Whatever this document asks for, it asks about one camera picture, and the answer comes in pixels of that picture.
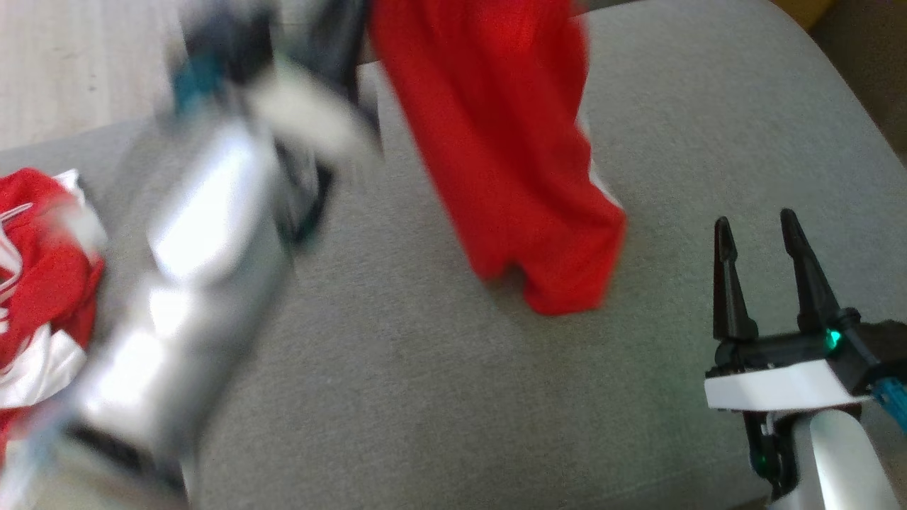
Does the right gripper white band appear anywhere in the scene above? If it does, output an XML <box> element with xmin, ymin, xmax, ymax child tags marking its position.
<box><xmin>705</xmin><ymin>208</ymin><xmax>907</xmax><ymax>500</ymax></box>

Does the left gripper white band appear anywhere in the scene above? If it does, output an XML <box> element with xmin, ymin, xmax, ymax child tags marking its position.
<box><xmin>169</xmin><ymin>0</ymin><xmax>385</xmax><ymax>243</ymax></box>

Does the plain red garment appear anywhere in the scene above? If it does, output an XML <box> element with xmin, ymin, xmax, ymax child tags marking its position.
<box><xmin>368</xmin><ymin>0</ymin><xmax>629</xmax><ymax>317</ymax></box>

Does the red white number jersey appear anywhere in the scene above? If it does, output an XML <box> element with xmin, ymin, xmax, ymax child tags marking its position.
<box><xmin>0</xmin><ymin>168</ymin><xmax>108</xmax><ymax>454</ymax></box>

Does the yellow cushion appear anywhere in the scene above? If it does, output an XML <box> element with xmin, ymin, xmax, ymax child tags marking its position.
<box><xmin>772</xmin><ymin>0</ymin><xmax>838</xmax><ymax>30</ymax></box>

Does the grey sofa seat cushion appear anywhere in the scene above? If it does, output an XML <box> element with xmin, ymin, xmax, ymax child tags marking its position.
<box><xmin>0</xmin><ymin>0</ymin><xmax>907</xmax><ymax>510</ymax></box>

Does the blue cable plug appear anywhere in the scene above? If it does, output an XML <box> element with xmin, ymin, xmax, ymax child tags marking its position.
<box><xmin>872</xmin><ymin>377</ymin><xmax>907</xmax><ymax>434</ymax></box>

